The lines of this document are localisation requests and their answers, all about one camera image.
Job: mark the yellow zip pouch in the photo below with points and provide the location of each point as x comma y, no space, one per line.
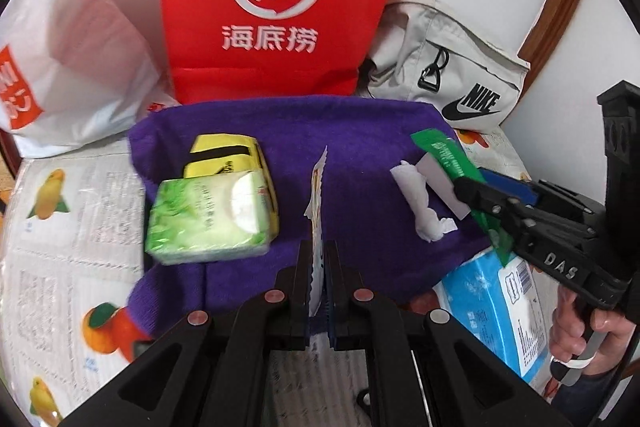
220,152

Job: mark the green pocket tissue pack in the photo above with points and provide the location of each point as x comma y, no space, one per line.
200,217

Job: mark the white plastic shopping bag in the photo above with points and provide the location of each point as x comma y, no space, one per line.
75,32

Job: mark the purple cloth tray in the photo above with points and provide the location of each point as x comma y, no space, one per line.
350,142

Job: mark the white tissue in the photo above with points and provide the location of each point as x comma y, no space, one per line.
415,192

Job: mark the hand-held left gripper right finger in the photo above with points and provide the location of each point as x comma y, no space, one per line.
340,287

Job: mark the person's right hand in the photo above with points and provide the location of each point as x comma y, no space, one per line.
567,327

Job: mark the fruit print tablecloth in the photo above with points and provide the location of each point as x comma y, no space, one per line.
60,232

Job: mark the blue tissue pack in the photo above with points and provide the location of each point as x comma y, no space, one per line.
480,307

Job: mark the green wipe packet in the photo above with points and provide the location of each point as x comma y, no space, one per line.
445,152

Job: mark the brown wooden door frame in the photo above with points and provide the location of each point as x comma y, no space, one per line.
560,7

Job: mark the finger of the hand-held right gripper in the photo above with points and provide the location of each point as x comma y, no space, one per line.
515,189
500,207

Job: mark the grey waist bag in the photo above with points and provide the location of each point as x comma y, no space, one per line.
400,57

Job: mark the white sachet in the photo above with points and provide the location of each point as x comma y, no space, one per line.
316,227

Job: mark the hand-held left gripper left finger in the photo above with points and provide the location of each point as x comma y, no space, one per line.
300,287

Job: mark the red paper shopping bag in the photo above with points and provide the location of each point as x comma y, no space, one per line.
200,7

